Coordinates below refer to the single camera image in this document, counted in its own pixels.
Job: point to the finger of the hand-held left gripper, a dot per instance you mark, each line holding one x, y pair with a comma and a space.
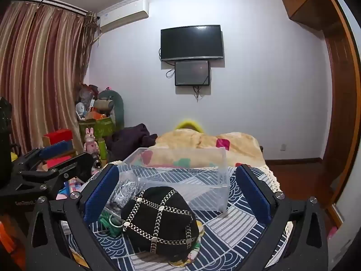
55, 148
74, 166

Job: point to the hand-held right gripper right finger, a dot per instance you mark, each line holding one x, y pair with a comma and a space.
253, 194

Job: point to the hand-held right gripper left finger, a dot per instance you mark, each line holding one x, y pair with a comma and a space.
98, 196

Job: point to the clear plastic storage box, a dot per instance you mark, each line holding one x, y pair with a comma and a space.
203, 186

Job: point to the red box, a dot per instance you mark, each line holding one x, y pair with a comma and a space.
57, 137

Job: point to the silver item in plastic bag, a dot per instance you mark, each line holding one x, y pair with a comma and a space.
124, 193

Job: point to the pink bunny doll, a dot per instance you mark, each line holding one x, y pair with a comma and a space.
90, 142

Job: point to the green bottle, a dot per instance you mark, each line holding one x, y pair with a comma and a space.
102, 148

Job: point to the blue wave-patterned bed sheet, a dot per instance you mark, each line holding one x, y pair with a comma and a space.
234, 231

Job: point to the green cardboard box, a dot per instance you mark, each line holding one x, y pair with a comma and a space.
98, 127

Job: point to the pile of toys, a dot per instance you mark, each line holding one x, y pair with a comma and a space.
86, 101

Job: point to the dark purple clothing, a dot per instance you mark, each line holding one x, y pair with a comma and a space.
127, 141

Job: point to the striped red curtain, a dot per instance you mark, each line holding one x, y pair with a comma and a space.
42, 76

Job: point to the floral cloth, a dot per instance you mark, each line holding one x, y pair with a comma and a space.
198, 245

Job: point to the yellow fleece blanket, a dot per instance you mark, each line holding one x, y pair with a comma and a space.
191, 141

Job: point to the yellow plush item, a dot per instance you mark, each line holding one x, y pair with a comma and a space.
189, 122

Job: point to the small black monitor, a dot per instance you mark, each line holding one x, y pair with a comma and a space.
192, 73

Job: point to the curtain rod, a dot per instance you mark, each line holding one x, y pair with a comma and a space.
48, 2

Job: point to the white air conditioner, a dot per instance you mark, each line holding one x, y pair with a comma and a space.
124, 15

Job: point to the wooden wardrobe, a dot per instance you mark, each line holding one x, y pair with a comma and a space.
341, 62

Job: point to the white wall socket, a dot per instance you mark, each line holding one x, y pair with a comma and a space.
283, 147

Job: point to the wall-mounted black television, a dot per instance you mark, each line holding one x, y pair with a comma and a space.
191, 42

